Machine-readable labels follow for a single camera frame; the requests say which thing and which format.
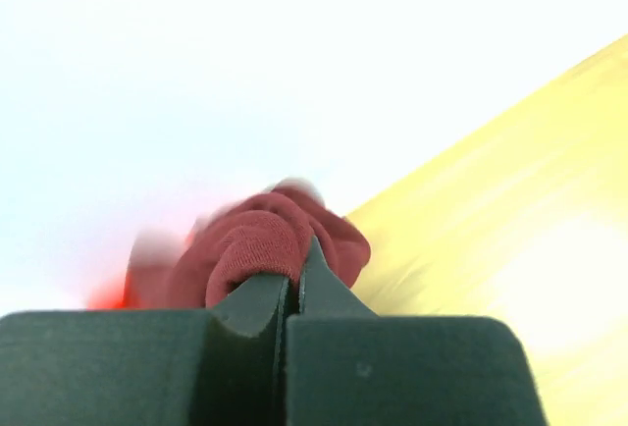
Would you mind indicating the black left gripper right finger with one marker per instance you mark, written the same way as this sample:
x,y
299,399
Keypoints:
x,y
345,365

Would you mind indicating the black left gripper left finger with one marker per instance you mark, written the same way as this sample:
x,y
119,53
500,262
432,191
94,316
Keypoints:
x,y
218,366

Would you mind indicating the maroon t shirt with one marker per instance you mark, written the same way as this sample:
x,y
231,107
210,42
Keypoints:
x,y
269,232

